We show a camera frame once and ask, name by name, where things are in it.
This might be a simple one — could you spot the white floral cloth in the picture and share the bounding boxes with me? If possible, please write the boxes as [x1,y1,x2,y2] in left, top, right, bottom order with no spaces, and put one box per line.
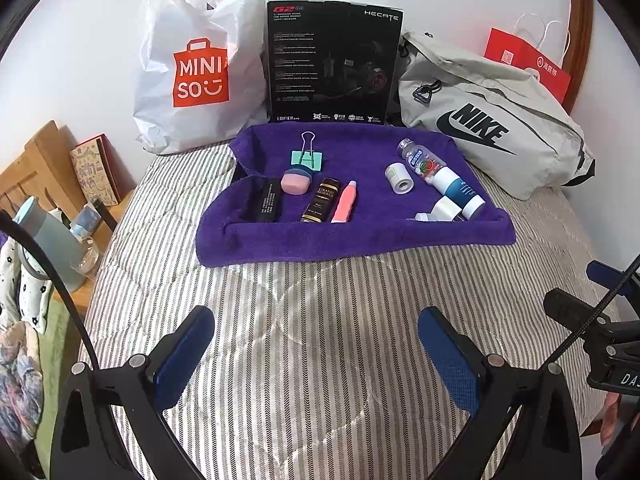
[0,237,53,331]

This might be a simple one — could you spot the green binder clip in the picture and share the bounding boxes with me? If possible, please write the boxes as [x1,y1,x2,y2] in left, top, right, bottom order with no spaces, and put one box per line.
[290,131,327,173]

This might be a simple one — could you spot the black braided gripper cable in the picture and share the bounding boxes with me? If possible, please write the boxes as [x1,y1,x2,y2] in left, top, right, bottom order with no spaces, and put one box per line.
[544,252,640,363]

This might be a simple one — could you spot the pink tube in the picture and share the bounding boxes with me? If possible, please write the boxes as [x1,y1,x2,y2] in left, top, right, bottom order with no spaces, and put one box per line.
[331,180,358,224]

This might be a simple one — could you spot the white plastic shopping bag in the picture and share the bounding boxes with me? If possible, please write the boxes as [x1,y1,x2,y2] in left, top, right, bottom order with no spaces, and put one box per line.
[132,0,268,155]

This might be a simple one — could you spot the clear glass jar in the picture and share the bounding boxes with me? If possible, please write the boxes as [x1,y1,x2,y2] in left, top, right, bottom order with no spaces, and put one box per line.
[69,197,108,278]

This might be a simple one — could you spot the wooden post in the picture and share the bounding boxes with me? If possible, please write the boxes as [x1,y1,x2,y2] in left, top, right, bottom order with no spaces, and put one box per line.
[570,0,594,116]

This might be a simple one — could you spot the colourful patterned cloth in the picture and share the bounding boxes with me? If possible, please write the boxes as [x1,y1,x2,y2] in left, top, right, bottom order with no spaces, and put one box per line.
[0,320,48,441]

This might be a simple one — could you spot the blue-grey kettle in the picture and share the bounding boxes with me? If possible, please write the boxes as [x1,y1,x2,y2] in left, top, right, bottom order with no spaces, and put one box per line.
[10,196,86,293]

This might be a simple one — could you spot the black headset box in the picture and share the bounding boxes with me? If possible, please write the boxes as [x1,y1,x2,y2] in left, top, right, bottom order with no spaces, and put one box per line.
[265,0,403,127]

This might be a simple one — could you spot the clear pill bottle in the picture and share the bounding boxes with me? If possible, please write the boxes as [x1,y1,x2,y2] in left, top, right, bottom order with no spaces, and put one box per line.
[397,138,447,183]

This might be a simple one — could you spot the purple towel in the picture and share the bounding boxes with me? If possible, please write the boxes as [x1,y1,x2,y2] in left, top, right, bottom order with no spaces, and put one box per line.
[196,122,517,268]

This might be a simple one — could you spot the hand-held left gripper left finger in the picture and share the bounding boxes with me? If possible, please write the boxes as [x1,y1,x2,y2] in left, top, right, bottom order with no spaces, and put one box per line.
[50,305,216,480]

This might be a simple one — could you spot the white and blue balm bottle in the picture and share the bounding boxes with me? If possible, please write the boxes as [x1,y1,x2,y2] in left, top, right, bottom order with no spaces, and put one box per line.
[431,167,487,221]

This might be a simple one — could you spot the wooden headboard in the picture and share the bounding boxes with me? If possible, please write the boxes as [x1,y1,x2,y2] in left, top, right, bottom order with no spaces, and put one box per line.
[0,120,136,241]

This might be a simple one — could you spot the person's right hand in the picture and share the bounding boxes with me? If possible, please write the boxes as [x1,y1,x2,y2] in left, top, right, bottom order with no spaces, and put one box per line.
[599,394,626,458]

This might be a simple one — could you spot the black rectangular box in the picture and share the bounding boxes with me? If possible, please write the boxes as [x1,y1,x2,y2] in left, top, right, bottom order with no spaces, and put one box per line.
[245,177,286,223]

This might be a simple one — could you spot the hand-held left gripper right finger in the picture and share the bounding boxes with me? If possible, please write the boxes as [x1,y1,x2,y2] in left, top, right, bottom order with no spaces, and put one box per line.
[417,306,583,480]

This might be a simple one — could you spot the patterned book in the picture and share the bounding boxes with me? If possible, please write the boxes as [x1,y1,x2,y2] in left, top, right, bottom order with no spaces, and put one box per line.
[69,133,122,207]

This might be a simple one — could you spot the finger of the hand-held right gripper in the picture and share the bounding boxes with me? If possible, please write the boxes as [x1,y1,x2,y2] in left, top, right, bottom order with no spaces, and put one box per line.
[586,259,640,293]
[543,286,640,341]

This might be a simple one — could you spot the pink and blue sponge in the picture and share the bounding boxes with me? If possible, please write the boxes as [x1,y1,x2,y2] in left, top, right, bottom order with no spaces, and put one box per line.
[281,164,313,195]

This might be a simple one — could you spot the red paper bag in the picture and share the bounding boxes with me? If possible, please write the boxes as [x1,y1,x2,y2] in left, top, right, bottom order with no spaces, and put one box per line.
[482,10,572,111]

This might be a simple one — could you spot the black and gold pack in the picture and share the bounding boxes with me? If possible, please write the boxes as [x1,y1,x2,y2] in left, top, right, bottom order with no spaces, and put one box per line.
[300,177,342,223]

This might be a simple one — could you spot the grey sports bag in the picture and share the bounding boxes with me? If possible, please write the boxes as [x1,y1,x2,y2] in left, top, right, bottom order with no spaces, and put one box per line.
[397,30,597,202]

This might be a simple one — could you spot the striped bed quilt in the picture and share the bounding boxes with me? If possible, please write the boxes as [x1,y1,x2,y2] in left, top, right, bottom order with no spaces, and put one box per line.
[80,140,631,480]

